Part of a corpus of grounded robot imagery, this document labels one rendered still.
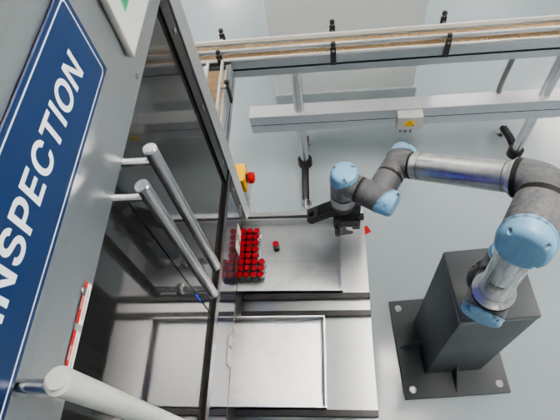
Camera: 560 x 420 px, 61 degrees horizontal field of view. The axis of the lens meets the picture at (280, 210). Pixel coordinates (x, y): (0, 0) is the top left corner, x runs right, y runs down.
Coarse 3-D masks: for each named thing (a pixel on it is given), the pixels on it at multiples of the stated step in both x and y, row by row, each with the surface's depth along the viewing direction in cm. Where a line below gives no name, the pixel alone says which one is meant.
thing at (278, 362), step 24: (240, 336) 146; (264, 336) 146; (288, 336) 145; (312, 336) 144; (240, 360) 143; (264, 360) 142; (288, 360) 141; (312, 360) 140; (240, 384) 139; (264, 384) 138; (288, 384) 138; (312, 384) 137; (264, 408) 135; (288, 408) 134; (312, 408) 133
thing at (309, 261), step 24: (264, 240) 162; (288, 240) 161; (312, 240) 160; (336, 240) 159; (288, 264) 157; (312, 264) 156; (336, 264) 155; (240, 288) 154; (264, 288) 153; (288, 288) 152; (312, 288) 152; (336, 288) 151
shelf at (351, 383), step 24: (264, 216) 167; (360, 240) 158; (360, 264) 154; (360, 288) 150; (240, 312) 150; (336, 336) 143; (360, 336) 142; (336, 360) 140; (360, 360) 139; (336, 384) 136; (360, 384) 136; (336, 408) 133; (360, 408) 132
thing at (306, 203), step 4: (308, 140) 285; (308, 144) 281; (308, 148) 278; (300, 160) 269; (308, 160) 269; (300, 164) 270; (304, 164) 268; (308, 164) 269; (304, 168) 268; (308, 168) 269; (304, 172) 267; (308, 172) 268; (304, 176) 266; (308, 176) 268; (304, 180) 266; (308, 180) 267; (304, 184) 265; (308, 184) 266; (304, 188) 265; (308, 188) 266; (304, 192) 265; (308, 192) 265; (304, 196) 264; (308, 196) 265; (304, 200) 268; (308, 200) 270; (304, 204) 269; (308, 204) 269
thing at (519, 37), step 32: (320, 32) 199; (352, 32) 198; (384, 32) 200; (416, 32) 198; (448, 32) 196; (480, 32) 189; (512, 32) 188; (544, 32) 190; (224, 64) 203; (256, 64) 202; (288, 64) 202; (320, 64) 202; (352, 64) 201; (384, 64) 201; (416, 64) 200
